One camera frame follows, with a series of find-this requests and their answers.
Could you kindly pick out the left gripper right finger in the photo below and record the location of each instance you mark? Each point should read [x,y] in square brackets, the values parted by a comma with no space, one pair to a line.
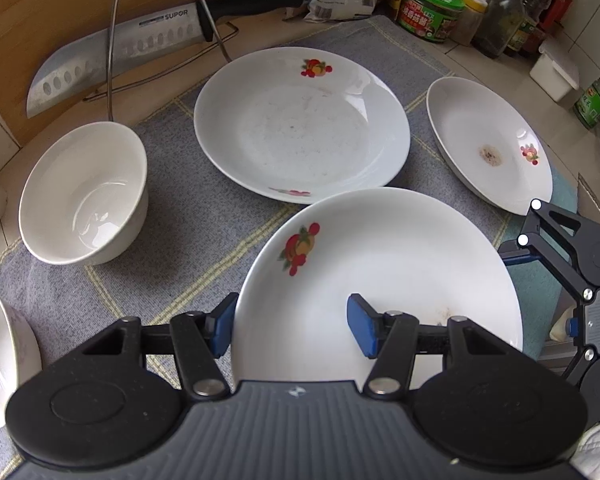
[393,341]

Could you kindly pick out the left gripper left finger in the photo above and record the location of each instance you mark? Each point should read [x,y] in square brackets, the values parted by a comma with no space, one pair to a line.
[194,339]

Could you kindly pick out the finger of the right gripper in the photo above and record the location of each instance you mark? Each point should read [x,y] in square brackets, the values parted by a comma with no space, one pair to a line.
[558,239]
[571,326]

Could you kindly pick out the white plate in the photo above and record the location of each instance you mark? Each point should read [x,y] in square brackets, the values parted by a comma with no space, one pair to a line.
[400,250]

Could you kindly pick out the white plate stained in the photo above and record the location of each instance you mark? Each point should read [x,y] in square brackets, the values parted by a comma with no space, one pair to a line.
[488,145]

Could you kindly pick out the white ceramic bowl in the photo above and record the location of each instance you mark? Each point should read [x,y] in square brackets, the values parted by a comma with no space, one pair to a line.
[20,357]
[86,199]

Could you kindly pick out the grey checked table cloth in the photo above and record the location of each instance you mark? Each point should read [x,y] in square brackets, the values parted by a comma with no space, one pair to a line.
[203,231]

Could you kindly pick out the green label glass jar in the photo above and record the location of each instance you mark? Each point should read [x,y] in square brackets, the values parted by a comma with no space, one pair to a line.
[587,107]

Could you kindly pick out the white plastic box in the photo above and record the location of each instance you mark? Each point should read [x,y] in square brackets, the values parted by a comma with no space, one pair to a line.
[554,71]

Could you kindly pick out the white plate centre fruit print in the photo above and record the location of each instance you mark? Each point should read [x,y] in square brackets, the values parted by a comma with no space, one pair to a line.
[301,124]

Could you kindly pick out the dark glass oil bottle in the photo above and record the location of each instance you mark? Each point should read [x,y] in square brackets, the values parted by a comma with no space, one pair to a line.
[500,22]

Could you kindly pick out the yellow lid spice jar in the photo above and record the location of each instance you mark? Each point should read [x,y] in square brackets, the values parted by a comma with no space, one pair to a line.
[469,21]

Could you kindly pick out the green lid sauce jar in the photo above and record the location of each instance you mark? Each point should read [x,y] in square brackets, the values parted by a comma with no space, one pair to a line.
[431,20]

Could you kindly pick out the bamboo cutting board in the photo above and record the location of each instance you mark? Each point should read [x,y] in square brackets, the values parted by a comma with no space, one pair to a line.
[80,10]

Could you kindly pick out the wire knife stand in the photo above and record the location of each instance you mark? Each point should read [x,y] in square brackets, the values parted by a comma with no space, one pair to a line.
[145,39]

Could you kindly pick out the steel kitchen knife black handle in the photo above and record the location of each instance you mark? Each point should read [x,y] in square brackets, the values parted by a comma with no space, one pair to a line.
[82,64]

